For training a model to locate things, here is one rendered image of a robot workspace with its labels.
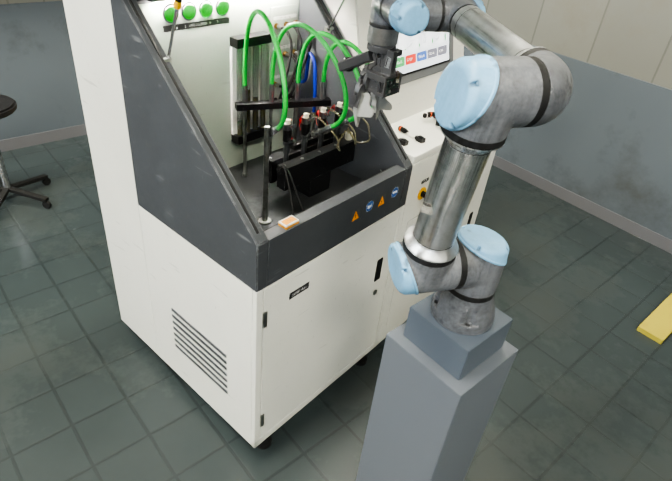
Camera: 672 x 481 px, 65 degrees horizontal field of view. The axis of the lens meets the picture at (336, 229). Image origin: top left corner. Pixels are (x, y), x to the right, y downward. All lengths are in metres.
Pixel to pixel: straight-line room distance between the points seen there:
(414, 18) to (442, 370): 0.80
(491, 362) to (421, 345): 0.18
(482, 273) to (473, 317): 0.13
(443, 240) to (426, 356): 0.38
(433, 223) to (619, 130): 2.79
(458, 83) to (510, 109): 0.09
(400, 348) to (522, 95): 0.72
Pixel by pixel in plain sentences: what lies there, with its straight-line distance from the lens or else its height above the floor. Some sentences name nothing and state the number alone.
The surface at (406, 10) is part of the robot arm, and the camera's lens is 1.20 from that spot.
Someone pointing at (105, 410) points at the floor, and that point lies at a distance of 2.28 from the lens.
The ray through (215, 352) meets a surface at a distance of 1.85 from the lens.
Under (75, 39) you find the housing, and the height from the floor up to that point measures 1.26.
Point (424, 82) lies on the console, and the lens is 2.21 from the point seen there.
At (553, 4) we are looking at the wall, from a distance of 3.87.
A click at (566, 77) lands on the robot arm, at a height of 1.52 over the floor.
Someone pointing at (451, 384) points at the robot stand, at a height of 0.80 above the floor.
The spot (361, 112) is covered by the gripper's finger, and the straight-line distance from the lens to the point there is 1.39.
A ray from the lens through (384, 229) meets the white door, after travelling 1.86.
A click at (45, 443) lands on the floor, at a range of 2.25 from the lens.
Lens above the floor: 1.77
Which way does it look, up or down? 34 degrees down
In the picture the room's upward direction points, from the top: 7 degrees clockwise
